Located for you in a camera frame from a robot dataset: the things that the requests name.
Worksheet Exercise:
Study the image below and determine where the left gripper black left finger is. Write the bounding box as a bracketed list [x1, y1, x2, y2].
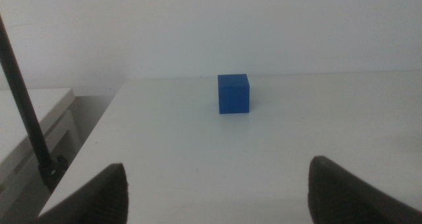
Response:
[34, 163, 129, 224]

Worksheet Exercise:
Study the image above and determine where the blue cube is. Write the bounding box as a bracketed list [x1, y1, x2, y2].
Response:
[217, 73, 251, 115]

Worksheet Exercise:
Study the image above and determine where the black stand pole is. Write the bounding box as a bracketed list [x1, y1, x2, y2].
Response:
[0, 14, 54, 172]

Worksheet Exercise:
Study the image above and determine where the black pole clamp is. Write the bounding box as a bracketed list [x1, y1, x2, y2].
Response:
[38, 155, 69, 192]

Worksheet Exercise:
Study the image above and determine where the white side table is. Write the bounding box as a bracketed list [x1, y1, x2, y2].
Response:
[0, 88, 82, 202]

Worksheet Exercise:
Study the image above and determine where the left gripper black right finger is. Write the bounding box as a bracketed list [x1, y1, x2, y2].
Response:
[307, 155, 422, 224]

